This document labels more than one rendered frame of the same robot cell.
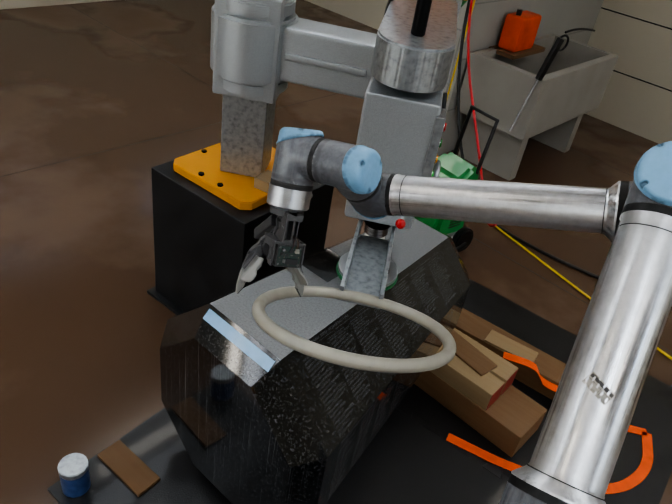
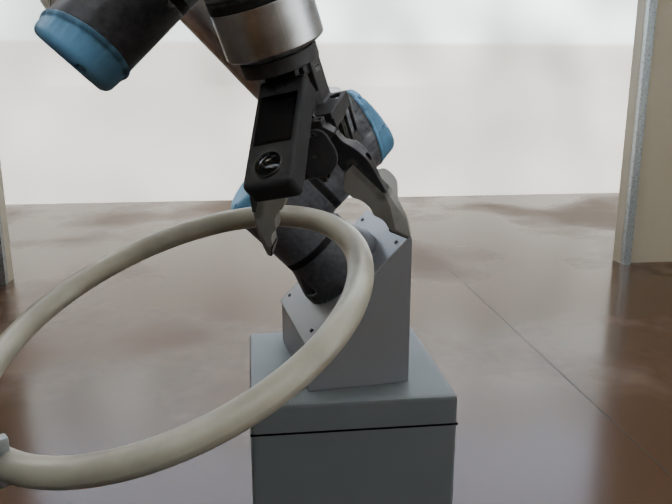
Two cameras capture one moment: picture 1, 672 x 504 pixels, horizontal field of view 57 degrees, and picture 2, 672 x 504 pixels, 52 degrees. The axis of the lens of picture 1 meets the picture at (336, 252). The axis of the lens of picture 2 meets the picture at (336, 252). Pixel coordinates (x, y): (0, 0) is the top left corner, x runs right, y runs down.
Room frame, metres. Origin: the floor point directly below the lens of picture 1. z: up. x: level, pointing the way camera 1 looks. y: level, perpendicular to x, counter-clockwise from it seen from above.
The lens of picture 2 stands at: (1.53, 0.60, 1.43)
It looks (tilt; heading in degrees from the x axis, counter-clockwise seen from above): 14 degrees down; 224
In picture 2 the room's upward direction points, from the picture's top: straight up
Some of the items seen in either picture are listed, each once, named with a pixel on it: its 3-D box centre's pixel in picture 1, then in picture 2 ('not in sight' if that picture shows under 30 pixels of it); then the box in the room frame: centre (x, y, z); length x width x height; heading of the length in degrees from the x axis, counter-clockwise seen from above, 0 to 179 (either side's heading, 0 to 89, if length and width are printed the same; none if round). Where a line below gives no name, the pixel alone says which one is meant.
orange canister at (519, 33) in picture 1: (523, 29); not in sight; (5.03, -1.14, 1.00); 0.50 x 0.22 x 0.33; 141
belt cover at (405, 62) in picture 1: (419, 30); not in sight; (2.12, -0.15, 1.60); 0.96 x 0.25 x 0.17; 176
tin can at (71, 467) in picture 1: (74, 475); not in sight; (1.29, 0.79, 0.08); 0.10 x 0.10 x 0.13
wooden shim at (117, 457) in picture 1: (128, 467); not in sight; (1.40, 0.64, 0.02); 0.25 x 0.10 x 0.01; 57
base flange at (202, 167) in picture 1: (245, 168); not in sight; (2.52, 0.47, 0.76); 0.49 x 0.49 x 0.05; 57
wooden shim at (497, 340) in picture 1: (511, 347); not in sight; (2.33, -0.93, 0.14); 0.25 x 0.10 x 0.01; 62
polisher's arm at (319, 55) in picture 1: (300, 51); not in sight; (2.49, 0.28, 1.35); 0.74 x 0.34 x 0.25; 83
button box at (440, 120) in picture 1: (430, 157); not in sight; (1.70, -0.23, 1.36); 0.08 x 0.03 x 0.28; 176
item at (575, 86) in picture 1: (531, 105); not in sight; (4.99, -1.37, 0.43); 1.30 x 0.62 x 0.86; 141
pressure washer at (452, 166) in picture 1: (448, 182); not in sight; (3.37, -0.60, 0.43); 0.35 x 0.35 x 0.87; 42
